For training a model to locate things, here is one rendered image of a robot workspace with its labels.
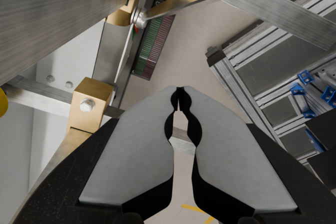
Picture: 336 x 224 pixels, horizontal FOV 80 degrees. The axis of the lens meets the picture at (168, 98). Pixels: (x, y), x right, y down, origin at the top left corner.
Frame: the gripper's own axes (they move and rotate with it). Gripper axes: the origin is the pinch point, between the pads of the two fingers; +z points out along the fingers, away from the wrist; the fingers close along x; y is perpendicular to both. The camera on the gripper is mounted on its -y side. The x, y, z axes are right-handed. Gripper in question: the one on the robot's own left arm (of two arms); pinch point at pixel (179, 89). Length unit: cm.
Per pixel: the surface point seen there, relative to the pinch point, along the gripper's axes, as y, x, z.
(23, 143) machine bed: 40, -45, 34
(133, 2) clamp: -3.2, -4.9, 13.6
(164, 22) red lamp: 2.1, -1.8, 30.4
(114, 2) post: -3.9, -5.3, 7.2
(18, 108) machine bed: 25, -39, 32
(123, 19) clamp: -1.3, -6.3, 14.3
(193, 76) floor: 46, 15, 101
